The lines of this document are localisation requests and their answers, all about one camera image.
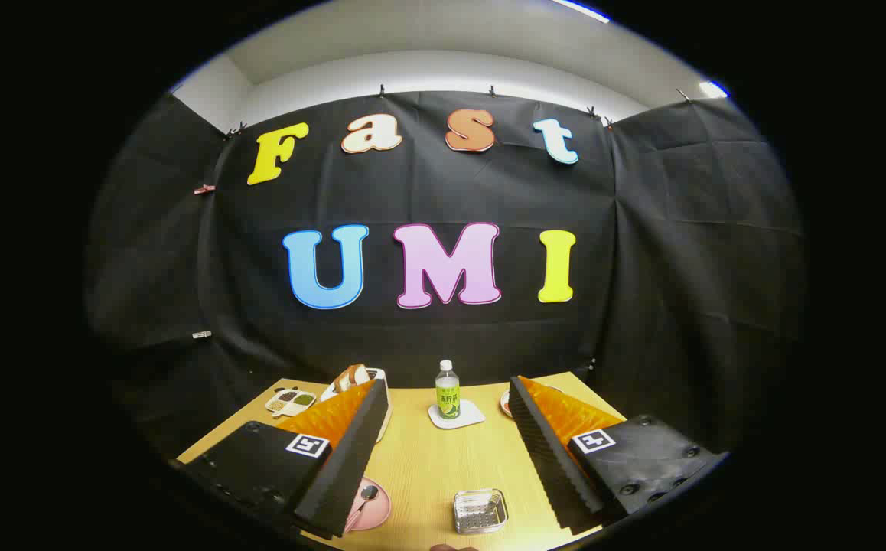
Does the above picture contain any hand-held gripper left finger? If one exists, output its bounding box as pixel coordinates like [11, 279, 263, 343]
[175, 379, 390, 539]

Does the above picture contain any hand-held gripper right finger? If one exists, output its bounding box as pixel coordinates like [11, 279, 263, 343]
[508, 375, 728, 536]

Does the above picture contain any checked handle metal spoon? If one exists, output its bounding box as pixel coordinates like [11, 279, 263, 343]
[353, 485, 379, 525]

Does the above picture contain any pink round plate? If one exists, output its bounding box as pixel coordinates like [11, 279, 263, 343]
[344, 476, 393, 534]

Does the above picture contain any plate of mixed food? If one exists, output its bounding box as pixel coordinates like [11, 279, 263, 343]
[500, 386, 565, 418]

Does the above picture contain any white divided condiment dish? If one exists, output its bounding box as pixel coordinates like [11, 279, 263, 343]
[265, 388, 317, 418]

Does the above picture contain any white toaster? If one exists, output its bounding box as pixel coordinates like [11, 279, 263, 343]
[321, 368, 394, 443]

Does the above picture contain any white square coaster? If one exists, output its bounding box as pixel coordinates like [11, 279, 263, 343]
[428, 399, 486, 429]

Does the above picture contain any green label drink bottle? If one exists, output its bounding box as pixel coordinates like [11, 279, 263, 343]
[435, 360, 461, 420]

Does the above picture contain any metal wire basket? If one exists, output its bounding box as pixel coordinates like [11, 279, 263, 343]
[453, 489, 509, 535]

